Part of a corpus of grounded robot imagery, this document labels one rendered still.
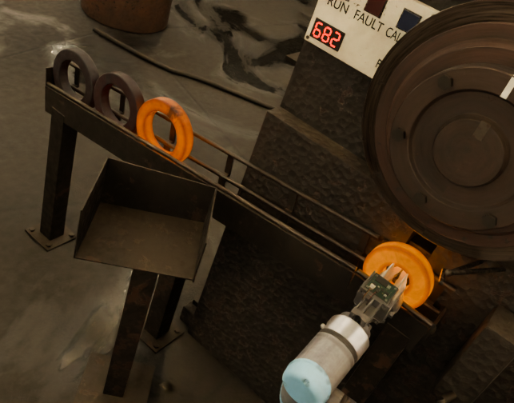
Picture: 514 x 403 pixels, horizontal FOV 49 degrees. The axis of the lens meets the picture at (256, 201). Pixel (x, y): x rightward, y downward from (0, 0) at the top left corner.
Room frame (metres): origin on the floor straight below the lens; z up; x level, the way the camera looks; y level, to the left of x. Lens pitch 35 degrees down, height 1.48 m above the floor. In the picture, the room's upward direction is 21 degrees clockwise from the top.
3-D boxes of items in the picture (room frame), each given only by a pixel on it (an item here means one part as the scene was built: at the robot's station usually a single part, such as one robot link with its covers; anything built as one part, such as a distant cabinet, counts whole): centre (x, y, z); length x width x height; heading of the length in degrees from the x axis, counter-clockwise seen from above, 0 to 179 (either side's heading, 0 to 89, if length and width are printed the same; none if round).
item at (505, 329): (0.89, -0.57, 0.68); 0.11 x 0.08 x 0.24; 155
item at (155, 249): (0.95, 0.21, 0.36); 0.26 x 0.20 x 0.72; 100
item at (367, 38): (1.22, -0.09, 1.15); 0.26 x 0.02 x 0.18; 65
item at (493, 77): (0.89, -0.31, 1.11); 0.28 x 0.06 x 0.28; 65
